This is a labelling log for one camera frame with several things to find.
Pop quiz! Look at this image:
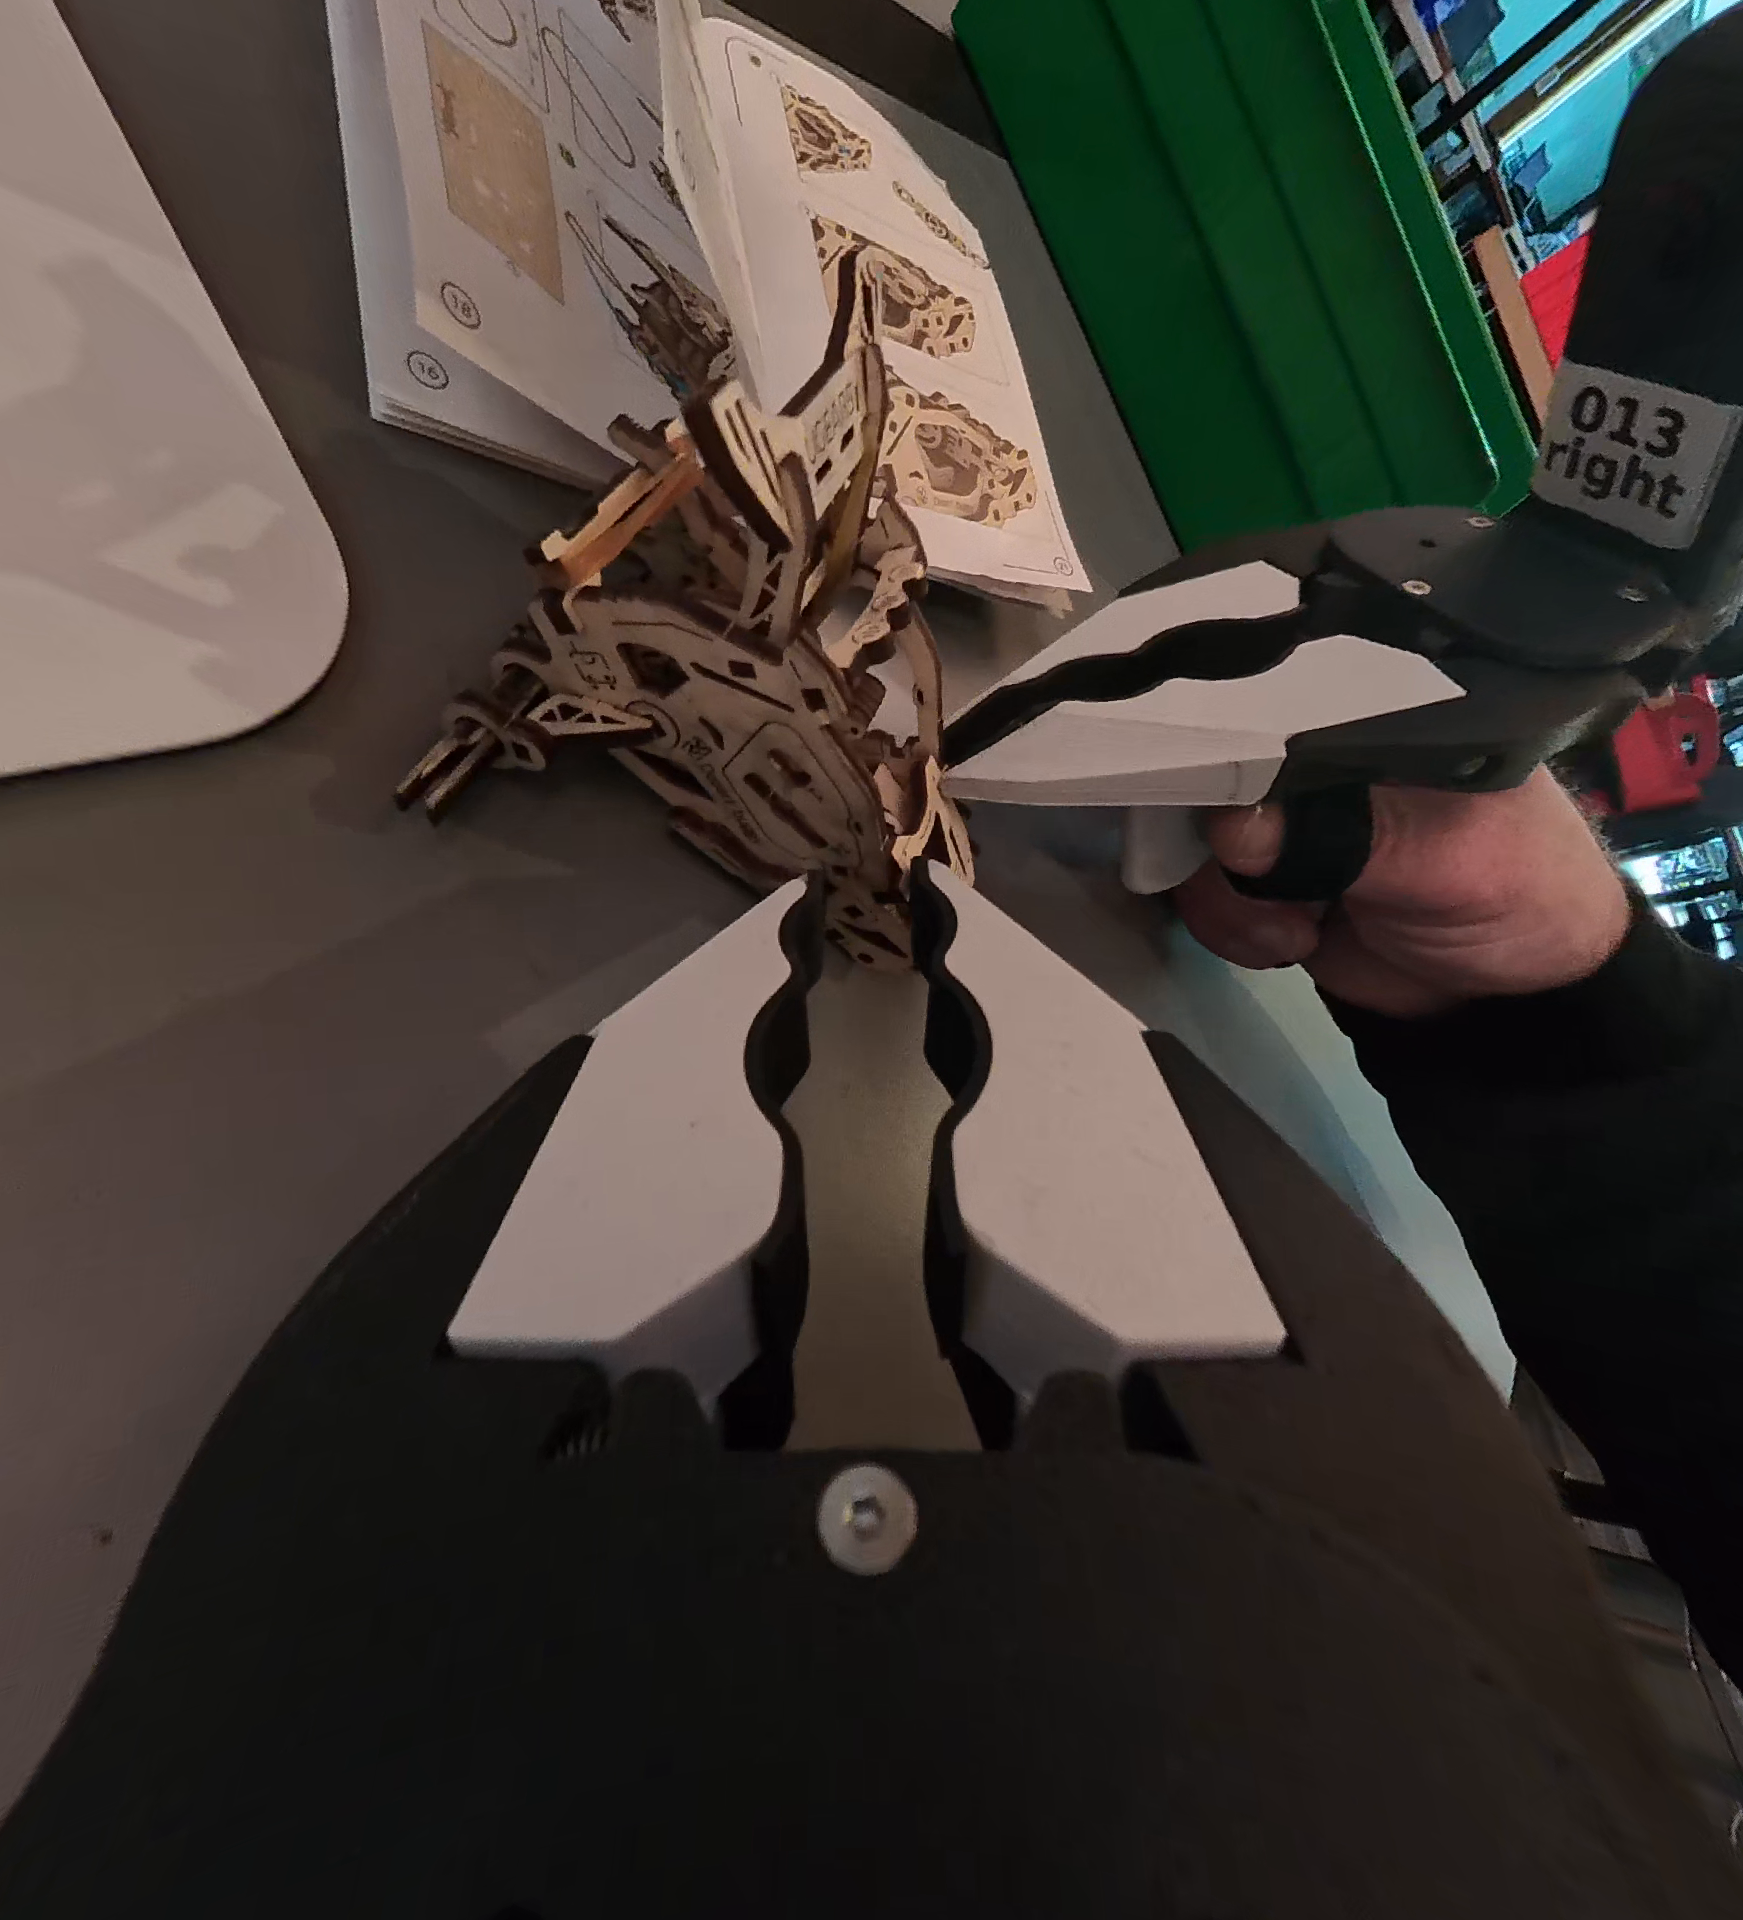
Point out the person's right forearm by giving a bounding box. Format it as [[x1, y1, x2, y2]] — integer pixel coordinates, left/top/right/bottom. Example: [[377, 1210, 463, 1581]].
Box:
[[1320, 891, 1743, 1764]]

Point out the green plastic bin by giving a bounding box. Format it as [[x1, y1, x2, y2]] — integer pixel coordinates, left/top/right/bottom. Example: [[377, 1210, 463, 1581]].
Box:
[[950, 0, 1540, 554]]

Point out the red metal fixture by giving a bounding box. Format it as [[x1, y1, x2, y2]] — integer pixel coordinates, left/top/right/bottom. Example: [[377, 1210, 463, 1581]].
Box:
[[1578, 679, 1722, 820]]

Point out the red plastic bin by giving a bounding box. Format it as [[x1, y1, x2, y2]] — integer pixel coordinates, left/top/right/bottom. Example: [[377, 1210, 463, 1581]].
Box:
[[1522, 239, 1604, 362]]

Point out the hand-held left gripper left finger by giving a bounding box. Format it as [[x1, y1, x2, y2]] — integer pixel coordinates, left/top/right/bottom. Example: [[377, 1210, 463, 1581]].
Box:
[[445, 874, 814, 1394]]

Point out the white instruction booklet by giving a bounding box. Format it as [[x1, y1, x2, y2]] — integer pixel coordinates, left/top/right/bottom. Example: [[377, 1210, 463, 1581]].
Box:
[[323, 0, 1092, 609]]

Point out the wood-edged workbench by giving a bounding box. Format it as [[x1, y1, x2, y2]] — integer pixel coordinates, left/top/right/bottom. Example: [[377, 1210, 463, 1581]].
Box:
[[1464, 224, 1558, 430]]

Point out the wooden model car chassis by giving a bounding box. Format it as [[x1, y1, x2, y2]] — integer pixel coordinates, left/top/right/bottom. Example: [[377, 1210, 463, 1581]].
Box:
[[393, 246, 977, 976]]

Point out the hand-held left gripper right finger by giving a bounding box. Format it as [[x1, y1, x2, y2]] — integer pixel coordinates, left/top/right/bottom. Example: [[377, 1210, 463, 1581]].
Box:
[[910, 862, 1292, 1429]]

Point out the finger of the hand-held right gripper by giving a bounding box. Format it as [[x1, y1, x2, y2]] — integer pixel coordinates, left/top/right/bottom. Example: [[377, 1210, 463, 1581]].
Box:
[[944, 565, 1310, 762], [944, 630, 1467, 809]]

